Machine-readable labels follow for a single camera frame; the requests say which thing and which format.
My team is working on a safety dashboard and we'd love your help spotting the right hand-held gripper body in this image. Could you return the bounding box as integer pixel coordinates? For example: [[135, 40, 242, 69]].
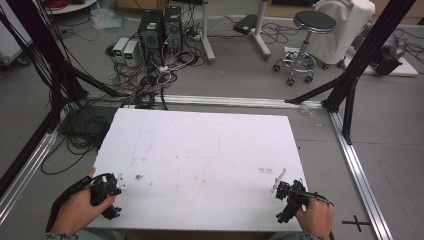
[[275, 179, 308, 225]]

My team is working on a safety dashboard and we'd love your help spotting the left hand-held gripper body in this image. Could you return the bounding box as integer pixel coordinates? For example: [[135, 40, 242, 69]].
[[89, 172, 123, 221]]

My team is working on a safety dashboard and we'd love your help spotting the person's right hand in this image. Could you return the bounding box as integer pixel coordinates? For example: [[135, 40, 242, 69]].
[[294, 197, 335, 240]]

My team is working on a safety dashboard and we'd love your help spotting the person's left hand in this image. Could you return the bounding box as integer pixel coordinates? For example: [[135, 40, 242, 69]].
[[49, 166, 116, 236]]

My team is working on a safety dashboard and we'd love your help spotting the white table board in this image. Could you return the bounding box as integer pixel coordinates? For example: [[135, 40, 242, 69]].
[[0, 93, 394, 240]]

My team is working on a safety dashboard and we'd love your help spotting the white power supply box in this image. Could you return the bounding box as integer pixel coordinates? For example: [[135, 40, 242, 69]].
[[123, 40, 140, 68], [112, 37, 130, 64]]

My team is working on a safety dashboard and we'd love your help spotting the white table leg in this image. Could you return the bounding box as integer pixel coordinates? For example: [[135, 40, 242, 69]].
[[199, 0, 216, 65], [251, 0, 273, 62]]

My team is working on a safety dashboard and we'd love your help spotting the black computer tower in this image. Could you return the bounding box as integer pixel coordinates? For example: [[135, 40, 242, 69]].
[[137, 9, 164, 66], [163, 5, 184, 54]]

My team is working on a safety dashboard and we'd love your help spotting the flat black box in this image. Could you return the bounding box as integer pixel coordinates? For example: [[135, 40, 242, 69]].
[[232, 13, 259, 36]]

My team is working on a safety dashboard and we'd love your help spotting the black round swivel stool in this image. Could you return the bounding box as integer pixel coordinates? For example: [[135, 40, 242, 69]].
[[272, 9, 338, 87]]

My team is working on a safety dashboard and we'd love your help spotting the white cloth cover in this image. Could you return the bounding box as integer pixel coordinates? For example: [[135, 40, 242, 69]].
[[308, 0, 377, 70]]

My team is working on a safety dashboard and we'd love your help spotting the grey machine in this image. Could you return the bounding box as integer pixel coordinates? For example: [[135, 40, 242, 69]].
[[353, 23, 408, 77]]

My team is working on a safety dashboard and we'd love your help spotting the clear plastic bag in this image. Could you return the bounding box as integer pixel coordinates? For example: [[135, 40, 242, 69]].
[[90, 3, 128, 32]]

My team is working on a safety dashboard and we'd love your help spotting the round white table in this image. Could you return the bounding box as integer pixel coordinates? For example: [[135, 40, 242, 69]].
[[43, 0, 98, 15]]

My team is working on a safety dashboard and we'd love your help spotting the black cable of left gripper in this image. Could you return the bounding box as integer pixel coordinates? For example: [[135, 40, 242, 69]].
[[45, 174, 108, 233]]

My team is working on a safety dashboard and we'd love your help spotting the coil of black cables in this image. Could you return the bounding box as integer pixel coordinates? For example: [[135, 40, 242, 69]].
[[40, 103, 118, 176]]

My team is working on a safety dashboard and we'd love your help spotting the tangle of floor cables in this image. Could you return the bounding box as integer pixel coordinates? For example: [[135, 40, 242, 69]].
[[104, 19, 208, 111]]

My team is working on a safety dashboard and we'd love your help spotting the black frame post with cables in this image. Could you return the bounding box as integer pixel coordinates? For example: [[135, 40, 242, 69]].
[[0, 0, 126, 134]]

